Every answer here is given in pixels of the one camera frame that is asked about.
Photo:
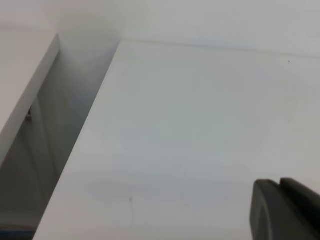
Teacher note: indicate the white side table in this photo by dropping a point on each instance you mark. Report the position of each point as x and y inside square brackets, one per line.
[26, 56]

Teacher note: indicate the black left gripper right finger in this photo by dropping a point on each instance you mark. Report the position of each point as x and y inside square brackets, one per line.
[306, 200]

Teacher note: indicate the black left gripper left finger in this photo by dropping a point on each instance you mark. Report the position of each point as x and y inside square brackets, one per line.
[273, 216]

